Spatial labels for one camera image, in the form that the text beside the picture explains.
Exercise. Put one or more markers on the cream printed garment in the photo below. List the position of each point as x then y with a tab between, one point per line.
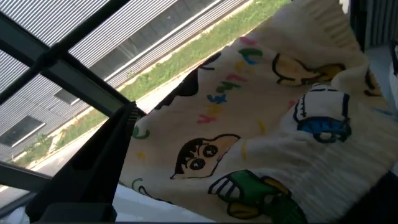
264	124

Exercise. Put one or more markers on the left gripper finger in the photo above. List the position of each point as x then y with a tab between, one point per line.
90	174

